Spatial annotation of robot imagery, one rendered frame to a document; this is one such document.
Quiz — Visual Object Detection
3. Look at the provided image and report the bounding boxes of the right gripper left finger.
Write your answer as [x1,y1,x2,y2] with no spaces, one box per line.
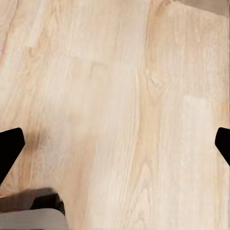
[0,127,25,185]

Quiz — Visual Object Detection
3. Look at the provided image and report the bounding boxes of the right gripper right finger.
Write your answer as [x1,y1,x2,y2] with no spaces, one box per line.
[215,127,230,166]

